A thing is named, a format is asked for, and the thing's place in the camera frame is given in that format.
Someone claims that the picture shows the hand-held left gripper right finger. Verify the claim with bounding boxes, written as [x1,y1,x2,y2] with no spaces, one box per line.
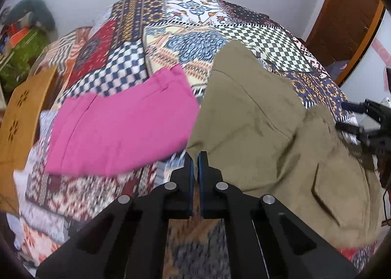
[197,151,358,279]

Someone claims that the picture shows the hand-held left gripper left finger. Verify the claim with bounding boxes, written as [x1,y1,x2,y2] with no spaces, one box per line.
[36,152,196,279]

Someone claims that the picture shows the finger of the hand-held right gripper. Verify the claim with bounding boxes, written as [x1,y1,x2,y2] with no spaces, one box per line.
[335,123,368,143]
[340,100,377,115]

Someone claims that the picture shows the olive green pants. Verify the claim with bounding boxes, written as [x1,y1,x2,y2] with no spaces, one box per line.
[186,40,384,249]

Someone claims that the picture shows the pink folded pants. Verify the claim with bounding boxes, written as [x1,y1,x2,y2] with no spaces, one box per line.
[44,65,201,176]

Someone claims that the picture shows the white heart-sticker sliding door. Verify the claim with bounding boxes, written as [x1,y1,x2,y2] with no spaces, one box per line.
[338,7,391,105]

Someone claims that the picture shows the wooden wardrobe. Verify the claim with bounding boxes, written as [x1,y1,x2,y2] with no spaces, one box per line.
[305,0,386,84]

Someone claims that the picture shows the patchwork patterned bedspread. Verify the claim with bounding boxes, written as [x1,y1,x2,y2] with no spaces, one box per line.
[14,0,379,279]

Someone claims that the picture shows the wooden lap desk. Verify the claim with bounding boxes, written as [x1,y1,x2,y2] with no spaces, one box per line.
[0,67,58,213]

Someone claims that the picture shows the striped orange cloth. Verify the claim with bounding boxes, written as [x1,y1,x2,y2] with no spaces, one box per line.
[40,27,92,78]

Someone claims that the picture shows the green patterned bag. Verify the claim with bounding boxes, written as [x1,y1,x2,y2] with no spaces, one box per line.
[0,27,50,94]

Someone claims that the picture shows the grey plush toy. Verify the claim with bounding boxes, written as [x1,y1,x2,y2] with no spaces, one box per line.
[0,0,57,33]

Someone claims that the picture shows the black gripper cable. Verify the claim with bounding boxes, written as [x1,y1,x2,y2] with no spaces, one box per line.
[380,172,391,227]

